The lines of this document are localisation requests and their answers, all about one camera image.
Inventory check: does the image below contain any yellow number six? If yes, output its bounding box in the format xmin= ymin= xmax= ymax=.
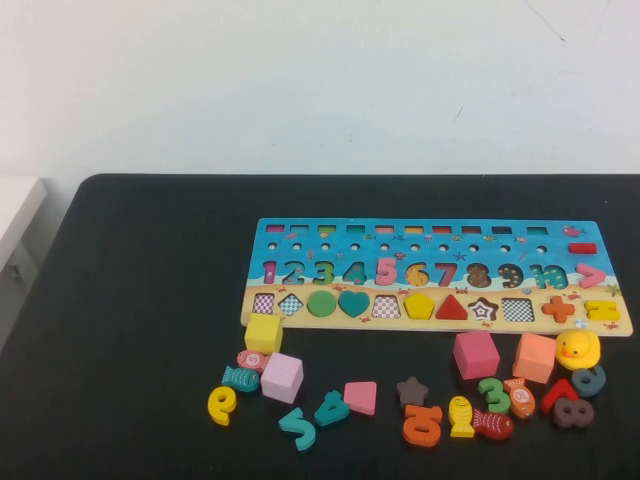
xmin=207 ymin=385 xmax=237 ymax=427

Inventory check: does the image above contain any orange plus sign piece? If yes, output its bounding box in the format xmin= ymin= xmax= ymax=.
xmin=542 ymin=296 xmax=578 ymax=325

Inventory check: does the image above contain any green number three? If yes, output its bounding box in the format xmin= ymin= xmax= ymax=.
xmin=477 ymin=378 xmax=512 ymax=415

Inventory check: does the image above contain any red fish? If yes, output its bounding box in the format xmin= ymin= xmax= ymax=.
xmin=472 ymin=408 xmax=515 ymax=441

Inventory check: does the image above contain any wooden number shape puzzle board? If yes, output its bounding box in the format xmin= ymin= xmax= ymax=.
xmin=240 ymin=217 xmax=635 ymax=339

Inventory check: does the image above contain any green circle piece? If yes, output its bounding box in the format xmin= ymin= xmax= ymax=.
xmin=306 ymin=291 xmax=339 ymax=320

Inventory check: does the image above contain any red number seven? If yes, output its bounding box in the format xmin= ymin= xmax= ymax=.
xmin=540 ymin=378 xmax=580 ymax=416

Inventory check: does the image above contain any brown star piece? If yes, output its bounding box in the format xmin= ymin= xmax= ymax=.
xmin=395 ymin=376 xmax=430 ymax=409

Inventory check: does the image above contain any orange number ten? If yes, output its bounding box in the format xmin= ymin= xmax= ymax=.
xmin=402 ymin=403 xmax=444 ymax=449

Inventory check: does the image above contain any pink number five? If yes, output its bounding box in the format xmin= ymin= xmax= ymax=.
xmin=375 ymin=258 xmax=399 ymax=289

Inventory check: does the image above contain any light pink cube block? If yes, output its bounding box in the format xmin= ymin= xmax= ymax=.
xmin=259 ymin=351 xmax=305 ymax=405

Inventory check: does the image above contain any teal number five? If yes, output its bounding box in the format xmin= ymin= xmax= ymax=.
xmin=277 ymin=407 xmax=317 ymax=452

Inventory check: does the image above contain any teal number four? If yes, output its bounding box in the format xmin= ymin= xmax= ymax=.
xmin=313 ymin=389 xmax=350 ymax=427

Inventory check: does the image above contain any pink fish with five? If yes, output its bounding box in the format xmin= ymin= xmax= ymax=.
xmin=235 ymin=348 xmax=272 ymax=375

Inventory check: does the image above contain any grey-blue number nine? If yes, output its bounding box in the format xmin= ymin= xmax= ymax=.
xmin=572 ymin=364 xmax=608 ymax=399

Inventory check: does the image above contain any salmon orange cube block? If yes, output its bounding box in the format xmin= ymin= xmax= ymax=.
xmin=512 ymin=332 xmax=558 ymax=385

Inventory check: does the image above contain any orange fish with ten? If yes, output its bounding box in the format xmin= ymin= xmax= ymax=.
xmin=503 ymin=377 xmax=536 ymax=419

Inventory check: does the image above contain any yellow rubber duck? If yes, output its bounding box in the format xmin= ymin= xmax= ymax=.
xmin=555 ymin=329 xmax=601 ymax=371

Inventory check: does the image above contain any yellow cube block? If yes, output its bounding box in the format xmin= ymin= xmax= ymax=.
xmin=243 ymin=313 xmax=284 ymax=356

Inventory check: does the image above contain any pink trapezoid piece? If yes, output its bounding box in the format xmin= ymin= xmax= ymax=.
xmin=343 ymin=381 xmax=378 ymax=416

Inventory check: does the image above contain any teal heart piece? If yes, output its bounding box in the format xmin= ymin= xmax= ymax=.
xmin=338 ymin=292 xmax=372 ymax=321

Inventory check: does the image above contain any brown number eight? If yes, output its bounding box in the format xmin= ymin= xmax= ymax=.
xmin=553 ymin=397 xmax=595 ymax=430

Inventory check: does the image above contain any yellow pentagon piece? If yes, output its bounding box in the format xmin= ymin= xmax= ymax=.
xmin=403 ymin=293 xmax=435 ymax=321

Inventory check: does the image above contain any red triangle piece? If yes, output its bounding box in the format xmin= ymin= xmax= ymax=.
xmin=435 ymin=294 xmax=471 ymax=323

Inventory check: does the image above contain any magenta cube block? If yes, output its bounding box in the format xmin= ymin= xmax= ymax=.
xmin=452 ymin=329 xmax=501 ymax=381

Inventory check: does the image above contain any yellow fish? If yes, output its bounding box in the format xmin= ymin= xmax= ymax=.
xmin=447 ymin=395 xmax=476 ymax=439

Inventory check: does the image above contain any pink greater-than sign piece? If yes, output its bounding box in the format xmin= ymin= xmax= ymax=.
xmin=575 ymin=263 xmax=609 ymax=291

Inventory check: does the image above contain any teal striped fish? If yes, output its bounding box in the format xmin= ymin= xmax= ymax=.
xmin=220 ymin=365 xmax=261 ymax=394

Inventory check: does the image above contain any yellow equals sign piece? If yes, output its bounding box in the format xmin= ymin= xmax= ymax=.
xmin=585 ymin=299 xmax=623 ymax=322

